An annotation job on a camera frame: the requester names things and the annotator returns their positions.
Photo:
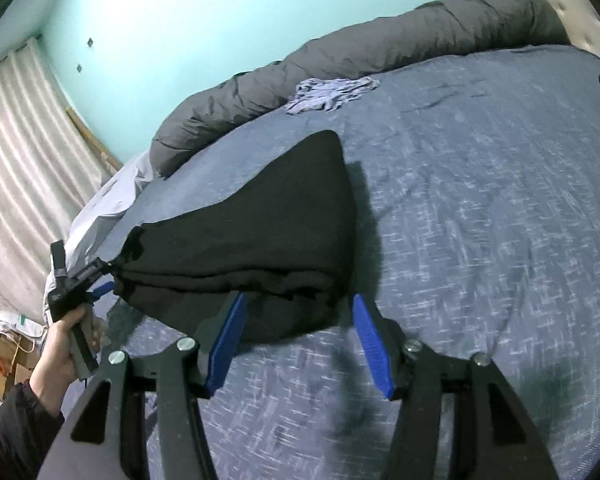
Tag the small striped pale blue garment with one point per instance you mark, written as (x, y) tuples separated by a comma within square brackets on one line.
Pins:
[(330, 94)]

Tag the bed with blue patterned sheet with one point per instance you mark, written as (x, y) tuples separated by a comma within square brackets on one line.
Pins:
[(480, 210)]

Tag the person's left hand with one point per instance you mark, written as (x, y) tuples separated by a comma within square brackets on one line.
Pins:
[(52, 355)]

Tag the wooden frame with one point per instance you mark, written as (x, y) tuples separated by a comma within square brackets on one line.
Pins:
[(92, 137)]

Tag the cream tufted headboard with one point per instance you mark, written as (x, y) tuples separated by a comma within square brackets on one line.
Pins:
[(580, 15)]

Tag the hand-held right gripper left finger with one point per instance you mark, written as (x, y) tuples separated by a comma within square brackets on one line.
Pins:
[(227, 340)]

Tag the dark grey rolled duvet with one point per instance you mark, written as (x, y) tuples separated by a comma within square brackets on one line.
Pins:
[(380, 45)]

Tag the cardboard box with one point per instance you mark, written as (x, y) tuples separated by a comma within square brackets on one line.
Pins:
[(7, 360)]

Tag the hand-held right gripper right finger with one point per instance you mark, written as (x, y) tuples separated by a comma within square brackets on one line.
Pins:
[(375, 345)]

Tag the person's left forearm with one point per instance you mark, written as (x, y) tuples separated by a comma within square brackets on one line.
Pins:
[(20, 430)]

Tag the striped beige curtain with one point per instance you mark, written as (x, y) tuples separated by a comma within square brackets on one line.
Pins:
[(25, 170)]

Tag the white plastic bag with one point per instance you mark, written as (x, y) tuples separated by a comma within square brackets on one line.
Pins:
[(5, 322)]

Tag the black pants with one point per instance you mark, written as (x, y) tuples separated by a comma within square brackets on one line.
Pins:
[(260, 240)]

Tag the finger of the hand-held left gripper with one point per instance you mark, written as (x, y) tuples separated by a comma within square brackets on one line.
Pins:
[(100, 269), (102, 290)]

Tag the light grey blanket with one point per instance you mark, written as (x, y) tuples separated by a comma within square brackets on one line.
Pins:
[(105, 205)]

